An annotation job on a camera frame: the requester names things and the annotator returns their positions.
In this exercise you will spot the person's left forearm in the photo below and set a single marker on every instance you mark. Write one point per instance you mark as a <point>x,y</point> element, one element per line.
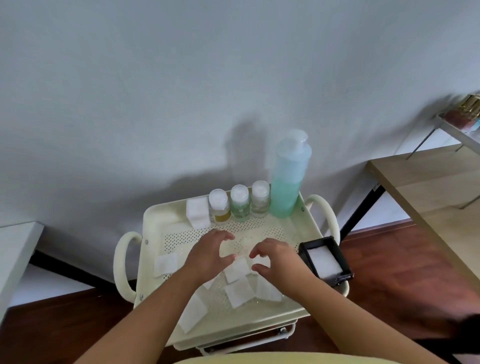
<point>150,318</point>

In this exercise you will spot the stack of white cotton pads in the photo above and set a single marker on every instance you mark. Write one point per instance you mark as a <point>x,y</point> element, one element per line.
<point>198,212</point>

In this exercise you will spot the person's right hand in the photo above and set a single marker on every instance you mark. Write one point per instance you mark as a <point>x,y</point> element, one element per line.
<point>285,266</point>

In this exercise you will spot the white furniture panel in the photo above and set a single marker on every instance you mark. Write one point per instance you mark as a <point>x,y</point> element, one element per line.
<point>17,255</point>

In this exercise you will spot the gold container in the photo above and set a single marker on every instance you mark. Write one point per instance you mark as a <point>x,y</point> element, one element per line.
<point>471,105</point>

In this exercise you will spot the light wooden table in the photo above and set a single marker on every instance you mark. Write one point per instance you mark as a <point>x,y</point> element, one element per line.
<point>431,187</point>

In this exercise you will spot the person's left thumb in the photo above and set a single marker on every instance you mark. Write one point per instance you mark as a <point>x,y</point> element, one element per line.
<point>229,260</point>

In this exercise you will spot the person's right forearm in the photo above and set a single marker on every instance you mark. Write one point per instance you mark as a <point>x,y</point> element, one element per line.
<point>356,326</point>

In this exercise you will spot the person's left hand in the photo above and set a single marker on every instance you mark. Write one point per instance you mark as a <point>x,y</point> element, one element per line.
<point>206,255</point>

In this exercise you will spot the black table leg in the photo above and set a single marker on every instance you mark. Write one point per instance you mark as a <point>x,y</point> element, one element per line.
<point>362,210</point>

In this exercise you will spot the small bottle yellow liquid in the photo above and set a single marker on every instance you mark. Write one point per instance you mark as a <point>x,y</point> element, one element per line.
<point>219,204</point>

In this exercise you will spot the tall blue-green liquid bottle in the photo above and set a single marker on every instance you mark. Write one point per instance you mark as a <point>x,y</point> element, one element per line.
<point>288,180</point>

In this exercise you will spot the small bottle green liquid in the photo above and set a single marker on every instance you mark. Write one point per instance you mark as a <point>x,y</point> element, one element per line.
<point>240,200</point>

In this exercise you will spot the small bottle clear liquid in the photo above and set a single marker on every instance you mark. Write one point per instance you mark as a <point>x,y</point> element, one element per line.
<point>260,197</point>

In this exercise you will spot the white pads in black box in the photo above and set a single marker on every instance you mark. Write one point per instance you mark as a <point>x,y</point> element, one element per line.
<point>323,261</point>

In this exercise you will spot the black pad holder box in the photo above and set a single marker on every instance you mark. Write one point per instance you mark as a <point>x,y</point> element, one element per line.
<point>343,268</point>

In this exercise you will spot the cream metal utility cart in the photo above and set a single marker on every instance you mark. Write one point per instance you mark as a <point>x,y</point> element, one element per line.
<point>176,240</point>

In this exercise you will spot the person's right thumb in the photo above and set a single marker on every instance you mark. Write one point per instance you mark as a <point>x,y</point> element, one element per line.
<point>260,269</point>

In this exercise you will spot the white cotton pad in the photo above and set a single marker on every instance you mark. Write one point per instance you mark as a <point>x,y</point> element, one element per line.
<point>166,265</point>
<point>238,270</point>
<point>267,292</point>
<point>239,293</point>
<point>193,313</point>

